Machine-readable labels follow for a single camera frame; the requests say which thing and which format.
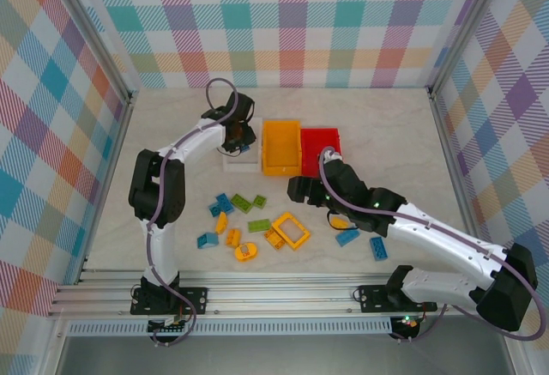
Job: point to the small blue lego brick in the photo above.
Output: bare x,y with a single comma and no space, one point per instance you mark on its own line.
213,209
244,149

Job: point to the long blue lego brick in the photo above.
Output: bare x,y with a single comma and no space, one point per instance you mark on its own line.
347,237
379,248

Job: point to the long green lego brick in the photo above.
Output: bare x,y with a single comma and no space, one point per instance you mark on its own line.
259,225
241,202

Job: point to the small green lego brick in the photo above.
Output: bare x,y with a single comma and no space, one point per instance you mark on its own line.
259,200

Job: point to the yellow lego window frame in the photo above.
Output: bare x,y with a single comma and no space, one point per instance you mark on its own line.
279,222

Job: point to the yellow lego wedge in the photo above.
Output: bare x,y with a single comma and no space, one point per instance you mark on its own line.
221,222

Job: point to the round yellow lego piece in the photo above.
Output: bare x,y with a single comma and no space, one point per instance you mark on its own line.
240,255

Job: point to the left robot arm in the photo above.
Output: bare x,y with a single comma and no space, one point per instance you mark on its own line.
163,255

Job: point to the white plastic bin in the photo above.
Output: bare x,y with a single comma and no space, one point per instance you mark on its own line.
240,165

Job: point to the yellow plastic bin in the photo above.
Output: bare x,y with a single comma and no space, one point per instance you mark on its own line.
281,147

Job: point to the red plastic bin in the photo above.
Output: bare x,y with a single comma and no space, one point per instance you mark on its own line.
313,143

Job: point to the printed yellow lego brick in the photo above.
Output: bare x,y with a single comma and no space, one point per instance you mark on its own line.
273,240

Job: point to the small yellow lego arch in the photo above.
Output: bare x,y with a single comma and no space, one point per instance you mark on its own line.
233,237

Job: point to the grey metal panel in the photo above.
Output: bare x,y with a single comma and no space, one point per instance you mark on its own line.
279,355

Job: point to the aluminium side rail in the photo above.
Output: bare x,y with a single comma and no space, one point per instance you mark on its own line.
457,169
112,177

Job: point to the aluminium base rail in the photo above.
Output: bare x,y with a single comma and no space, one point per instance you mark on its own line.
279,293

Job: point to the aluminium corner post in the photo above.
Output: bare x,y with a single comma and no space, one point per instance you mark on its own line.
92,34
467,27

